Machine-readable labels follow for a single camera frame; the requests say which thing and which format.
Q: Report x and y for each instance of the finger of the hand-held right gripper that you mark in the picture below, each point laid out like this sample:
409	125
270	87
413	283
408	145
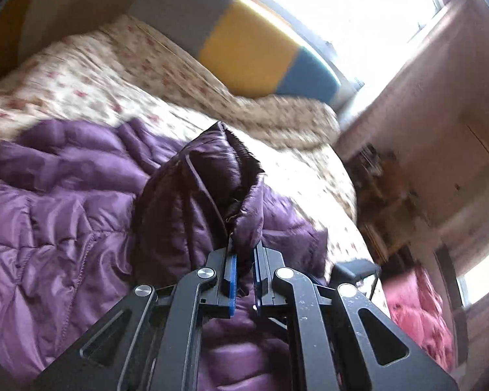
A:
352	271

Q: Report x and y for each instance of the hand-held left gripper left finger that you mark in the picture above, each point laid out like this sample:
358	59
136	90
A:
230	283

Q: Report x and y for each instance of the pink ruffled quilt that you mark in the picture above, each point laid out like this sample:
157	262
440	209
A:
419	317

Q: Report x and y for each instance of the floral bed quilt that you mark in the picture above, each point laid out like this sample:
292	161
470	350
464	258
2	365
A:
118	77

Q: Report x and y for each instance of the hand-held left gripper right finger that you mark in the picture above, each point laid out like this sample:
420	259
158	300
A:
259	277

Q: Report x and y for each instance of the wooden side table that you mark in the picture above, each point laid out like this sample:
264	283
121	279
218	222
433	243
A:
371	167

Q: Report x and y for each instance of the purple puffer jacket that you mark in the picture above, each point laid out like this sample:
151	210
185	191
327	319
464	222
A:
85	211

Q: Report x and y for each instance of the bright window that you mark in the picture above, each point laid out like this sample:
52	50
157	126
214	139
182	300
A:
350	4

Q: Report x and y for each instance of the grey yellow blue headboard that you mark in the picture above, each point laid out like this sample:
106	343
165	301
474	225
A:
244	44

